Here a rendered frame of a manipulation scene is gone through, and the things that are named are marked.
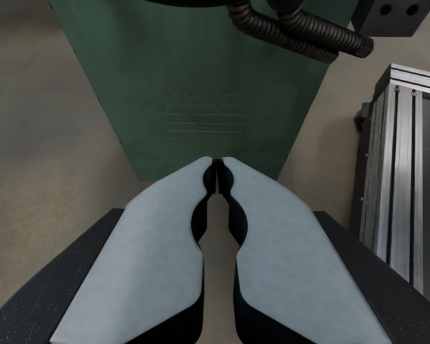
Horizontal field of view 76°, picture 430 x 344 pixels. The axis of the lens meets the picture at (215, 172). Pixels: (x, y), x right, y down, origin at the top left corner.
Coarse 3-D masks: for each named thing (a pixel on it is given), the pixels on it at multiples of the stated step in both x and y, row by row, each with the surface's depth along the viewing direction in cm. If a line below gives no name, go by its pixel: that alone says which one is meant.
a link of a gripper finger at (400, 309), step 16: (320, 224) 8; (336, 224) 8; (336, 240) 7; (352, 240) 7; (352, 256) 7; (368, 256) 7; (352, 272) 6; (368, 272) 6; (384, 272) 6; (368, 288) 6; (384, 288) 6; (400, 288) 6; (384, 304) 6; (400, 304) 6; (416, 304) 6; (384, 320) 5; (400, 320) 5; (416, 320) 5; (400, 336) 5; (416, 336) 5
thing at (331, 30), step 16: (240, 16) 27; (256, 16) 28; (288, 16) 27; (304, 16) 28; (256, 32) 29; (272, 32) 30; (288, 32) 31; (304, 32) 29; (320, 32) 30; (336, 32) 31; (352, 32) 33; (288, 48) 33; (304, 48) 33; (320, 48) 34; (336, 48) 33; (352, 48) 33; (368, 48) 34
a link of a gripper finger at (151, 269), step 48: (144, 192) 9; (192, 192) 9; (144, 240) 7; (192, 240) 7; (96, 288) 6; (144, 288) 6; (192, 288) 6; (96, 336) 5; (144, 336) 5; (192, 336) 6
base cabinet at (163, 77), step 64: (64, 0) 39; (128, 0) 38; (256, 0) 38; (320, 0) 38; (128, 64) 48; (192, 64) 48; (256, 64) 48; (320, 64) 48; (128, 128) 64; (192, 128) 64; (256, 128) 64
